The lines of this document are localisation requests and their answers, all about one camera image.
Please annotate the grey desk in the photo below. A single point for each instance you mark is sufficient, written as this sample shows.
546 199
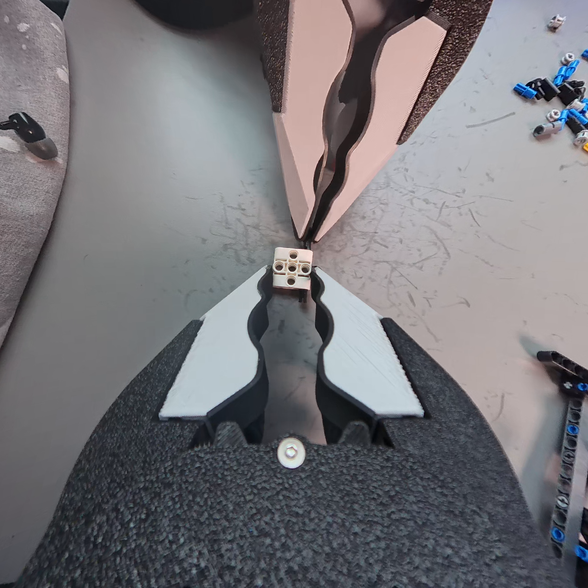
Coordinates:
160 160

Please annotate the white square toy connector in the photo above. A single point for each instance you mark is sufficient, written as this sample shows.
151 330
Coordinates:
291 268

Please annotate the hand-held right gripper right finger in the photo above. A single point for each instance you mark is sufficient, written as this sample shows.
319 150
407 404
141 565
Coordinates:
367 367

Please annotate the pile of blue black pins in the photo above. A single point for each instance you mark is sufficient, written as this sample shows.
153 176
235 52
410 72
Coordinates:
560 92

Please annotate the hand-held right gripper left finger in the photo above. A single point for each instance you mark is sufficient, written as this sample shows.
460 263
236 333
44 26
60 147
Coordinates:
216 367

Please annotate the black oval pad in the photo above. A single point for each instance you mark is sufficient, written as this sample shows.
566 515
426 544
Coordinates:
197 11

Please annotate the grey black toy chassis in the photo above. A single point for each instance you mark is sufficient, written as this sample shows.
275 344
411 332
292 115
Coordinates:
567 436

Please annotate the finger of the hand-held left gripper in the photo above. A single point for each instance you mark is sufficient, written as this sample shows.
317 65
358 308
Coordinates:
404 82
307 69

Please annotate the grey toy axle connector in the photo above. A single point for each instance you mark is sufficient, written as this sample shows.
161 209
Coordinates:
549 129

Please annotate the small grey toy bush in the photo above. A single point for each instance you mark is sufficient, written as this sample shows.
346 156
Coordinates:
556 22

